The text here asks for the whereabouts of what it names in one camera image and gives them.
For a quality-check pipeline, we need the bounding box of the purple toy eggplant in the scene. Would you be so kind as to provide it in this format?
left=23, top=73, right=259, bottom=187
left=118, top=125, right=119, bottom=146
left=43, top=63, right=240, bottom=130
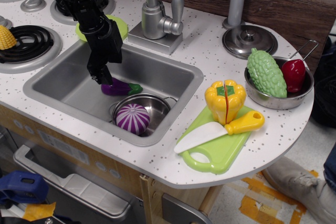
left=101, top=78, right=143, bottom=96

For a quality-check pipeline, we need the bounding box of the green plastic plate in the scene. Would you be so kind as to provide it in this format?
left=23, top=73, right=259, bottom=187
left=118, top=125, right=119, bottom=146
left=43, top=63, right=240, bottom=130
left=75, top=14, right=128, bottom=42

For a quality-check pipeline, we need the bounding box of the small steel pot in sink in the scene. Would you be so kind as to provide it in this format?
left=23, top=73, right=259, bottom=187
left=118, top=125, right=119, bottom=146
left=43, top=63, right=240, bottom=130
left=110, top=93, right=171, bottom=137

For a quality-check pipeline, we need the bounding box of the green plastic cutting board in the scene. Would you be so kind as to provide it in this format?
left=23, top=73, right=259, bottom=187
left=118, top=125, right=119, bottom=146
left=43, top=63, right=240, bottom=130
left=177, top=105, right=255, bottom=175

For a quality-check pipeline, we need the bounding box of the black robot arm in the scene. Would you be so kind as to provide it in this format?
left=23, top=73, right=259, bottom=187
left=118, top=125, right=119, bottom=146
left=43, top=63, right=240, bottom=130
left=62, top=0, right=123, bottom=85

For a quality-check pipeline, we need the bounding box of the blue jeans leg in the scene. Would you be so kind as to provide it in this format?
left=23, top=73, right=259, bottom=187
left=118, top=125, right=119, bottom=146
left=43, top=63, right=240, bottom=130
left=323, top=145, right=336, bottom=193

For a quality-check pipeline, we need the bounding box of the silver toy faucet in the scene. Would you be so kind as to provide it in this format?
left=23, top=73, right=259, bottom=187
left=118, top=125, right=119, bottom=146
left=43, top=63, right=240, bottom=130
left=128, top=0, right=184, bottom=55

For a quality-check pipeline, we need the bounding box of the green toy bitter gourd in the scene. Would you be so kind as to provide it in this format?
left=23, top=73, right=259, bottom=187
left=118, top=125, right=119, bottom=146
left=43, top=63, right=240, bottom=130
left=247, top=48, right=287, bottom=98

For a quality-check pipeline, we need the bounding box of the yellow handled toy knife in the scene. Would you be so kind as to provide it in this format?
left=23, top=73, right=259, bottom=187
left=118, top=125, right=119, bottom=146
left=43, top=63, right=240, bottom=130
left=174, top=111, right=265, bottom=154

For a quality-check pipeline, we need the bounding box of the red toy pepper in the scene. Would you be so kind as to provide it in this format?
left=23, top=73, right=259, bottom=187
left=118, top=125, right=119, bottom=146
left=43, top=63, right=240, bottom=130
left=281, top=59, right=306, bottom=93

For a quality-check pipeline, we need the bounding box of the blue clamp tool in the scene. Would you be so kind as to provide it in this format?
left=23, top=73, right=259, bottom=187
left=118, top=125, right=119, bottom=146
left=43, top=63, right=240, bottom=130
left=1, top=170, right=49, bottom=204

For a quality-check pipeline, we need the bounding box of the purple striped toy onion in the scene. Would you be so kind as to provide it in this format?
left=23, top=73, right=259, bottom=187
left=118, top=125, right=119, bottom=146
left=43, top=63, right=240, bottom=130
left=115, top=103, right=150, bottom=135

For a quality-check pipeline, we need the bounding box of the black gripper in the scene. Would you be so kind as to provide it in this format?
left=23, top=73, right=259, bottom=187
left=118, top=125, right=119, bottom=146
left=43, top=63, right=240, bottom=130
left=78, top=15, right=123, bottom=86

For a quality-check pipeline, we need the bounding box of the black stove burner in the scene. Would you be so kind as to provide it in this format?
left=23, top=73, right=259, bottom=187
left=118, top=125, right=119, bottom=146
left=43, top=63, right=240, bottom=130
left=1, top=25, right=62, bottom=74
left=50, top=0, right=116, bottom=25

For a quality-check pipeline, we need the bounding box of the silver pot lid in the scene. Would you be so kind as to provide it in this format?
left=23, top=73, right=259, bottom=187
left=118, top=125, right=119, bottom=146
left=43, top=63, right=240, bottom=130
left=222, top=25, right=278, bottom=59

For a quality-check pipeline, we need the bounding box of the black rear stove burner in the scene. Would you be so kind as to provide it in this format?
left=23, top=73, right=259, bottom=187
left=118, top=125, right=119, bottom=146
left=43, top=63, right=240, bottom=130
left=50, top=0, right=116, bottom=25

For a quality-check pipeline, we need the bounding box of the black front stove burner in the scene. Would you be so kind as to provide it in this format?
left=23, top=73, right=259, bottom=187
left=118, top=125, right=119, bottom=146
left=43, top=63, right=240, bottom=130
left=1, top=25, right=62, bottom=74

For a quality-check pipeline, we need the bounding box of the grey shoe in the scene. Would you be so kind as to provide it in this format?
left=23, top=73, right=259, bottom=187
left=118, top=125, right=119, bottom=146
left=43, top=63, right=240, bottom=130
left=263, top=157, right=335, bottom=223

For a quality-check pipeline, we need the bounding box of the silver vertical pole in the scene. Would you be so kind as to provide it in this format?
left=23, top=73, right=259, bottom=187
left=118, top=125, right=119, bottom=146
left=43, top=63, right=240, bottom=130
left=223, top=0, right=245, bottom=29

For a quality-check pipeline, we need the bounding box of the yellow toy bell pepper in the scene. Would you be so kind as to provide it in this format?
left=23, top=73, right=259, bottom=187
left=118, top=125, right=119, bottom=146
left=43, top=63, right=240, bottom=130
left=205, top=80, right=247, bottom=125

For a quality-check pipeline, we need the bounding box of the grey stove knob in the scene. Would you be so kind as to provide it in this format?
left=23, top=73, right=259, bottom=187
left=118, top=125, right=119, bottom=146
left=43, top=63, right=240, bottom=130
left=20, top=0, right=46, bottom=13

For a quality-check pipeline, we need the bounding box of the steel pan with wire handle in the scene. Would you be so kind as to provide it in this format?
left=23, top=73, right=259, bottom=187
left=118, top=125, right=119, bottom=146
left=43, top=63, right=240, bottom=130
left=245, top=40, right=318, bottom=110

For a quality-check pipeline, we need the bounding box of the yellow toy corn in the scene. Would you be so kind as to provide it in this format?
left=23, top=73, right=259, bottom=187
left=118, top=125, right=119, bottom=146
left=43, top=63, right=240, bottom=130
left=0, top=25, right=17, bottom=50

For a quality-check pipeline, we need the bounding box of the grey left edge knob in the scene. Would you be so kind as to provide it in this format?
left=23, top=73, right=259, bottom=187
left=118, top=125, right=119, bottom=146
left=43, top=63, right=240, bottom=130
left=0, top=16, right=13, bottom=29

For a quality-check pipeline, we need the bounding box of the silver oven door handle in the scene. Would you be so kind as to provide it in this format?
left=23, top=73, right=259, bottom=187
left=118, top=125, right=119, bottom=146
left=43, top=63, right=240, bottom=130
left=13, top=145, right=145, bottom=223

